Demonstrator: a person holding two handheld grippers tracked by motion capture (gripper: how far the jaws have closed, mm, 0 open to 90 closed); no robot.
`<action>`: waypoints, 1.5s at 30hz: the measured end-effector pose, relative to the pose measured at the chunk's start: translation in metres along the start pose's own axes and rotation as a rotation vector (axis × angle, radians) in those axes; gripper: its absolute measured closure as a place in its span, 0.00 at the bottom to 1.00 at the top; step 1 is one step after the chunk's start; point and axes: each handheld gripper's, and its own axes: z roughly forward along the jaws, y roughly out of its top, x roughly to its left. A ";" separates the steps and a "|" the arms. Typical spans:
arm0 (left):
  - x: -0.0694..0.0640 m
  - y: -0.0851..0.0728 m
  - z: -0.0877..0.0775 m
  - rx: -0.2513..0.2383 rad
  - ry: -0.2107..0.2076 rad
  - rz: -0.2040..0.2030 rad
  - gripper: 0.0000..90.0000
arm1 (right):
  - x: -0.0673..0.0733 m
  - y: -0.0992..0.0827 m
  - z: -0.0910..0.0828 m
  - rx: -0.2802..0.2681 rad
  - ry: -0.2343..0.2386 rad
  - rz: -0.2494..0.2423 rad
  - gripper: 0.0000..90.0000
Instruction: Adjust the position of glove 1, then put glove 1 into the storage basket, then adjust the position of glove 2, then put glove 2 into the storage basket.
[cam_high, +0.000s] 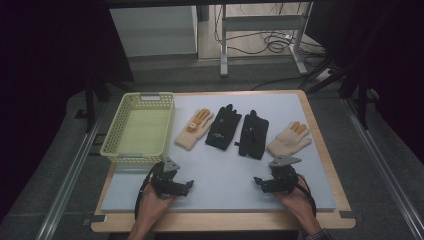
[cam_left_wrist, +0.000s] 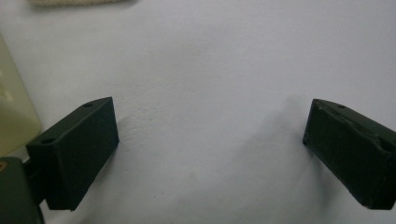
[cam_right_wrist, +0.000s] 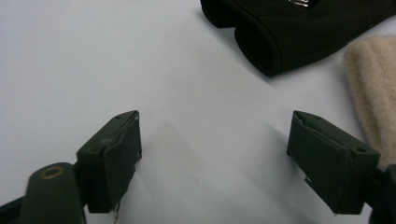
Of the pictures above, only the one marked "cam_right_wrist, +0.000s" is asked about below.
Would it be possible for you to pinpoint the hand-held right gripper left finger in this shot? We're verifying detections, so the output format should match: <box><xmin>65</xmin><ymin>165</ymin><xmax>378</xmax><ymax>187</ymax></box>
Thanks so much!
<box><xmin>76</xmin><ymin>109</ymin><xmax>143</xmax><ymax>215</ymax></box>

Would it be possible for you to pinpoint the beige knitted glove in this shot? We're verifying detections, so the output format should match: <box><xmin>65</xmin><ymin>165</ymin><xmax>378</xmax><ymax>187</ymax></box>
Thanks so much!
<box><xmin>343</xmin><ymin>35</ymin><xmax>396</xmax><ymax>171</ymax></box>

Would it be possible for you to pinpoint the black glove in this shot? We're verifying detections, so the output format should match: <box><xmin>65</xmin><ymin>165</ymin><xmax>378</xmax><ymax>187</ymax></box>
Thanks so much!
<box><xmin>200</xmin><ymin>0</ymin><xmax>396</xmax><ymax>77</ymax></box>

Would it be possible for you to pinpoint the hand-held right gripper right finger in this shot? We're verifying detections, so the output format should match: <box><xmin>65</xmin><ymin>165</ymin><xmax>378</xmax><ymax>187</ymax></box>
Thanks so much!
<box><xmin>286</xmin><ymin>109</ymin><xmax>381</xmax><ymax>216</ymax></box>

